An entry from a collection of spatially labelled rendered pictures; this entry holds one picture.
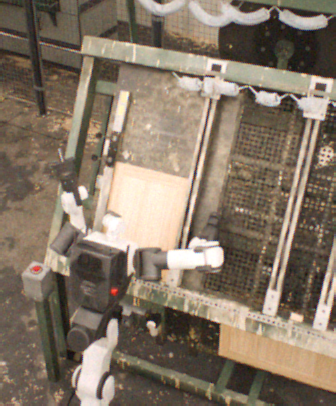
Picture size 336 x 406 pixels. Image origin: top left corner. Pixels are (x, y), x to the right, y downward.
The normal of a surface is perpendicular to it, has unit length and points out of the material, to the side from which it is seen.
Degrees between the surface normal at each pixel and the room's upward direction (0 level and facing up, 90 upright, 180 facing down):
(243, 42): 90
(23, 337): 0
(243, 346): 90
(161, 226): 58
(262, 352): 90
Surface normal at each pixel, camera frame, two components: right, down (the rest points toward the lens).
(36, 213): 0.00, -0.81
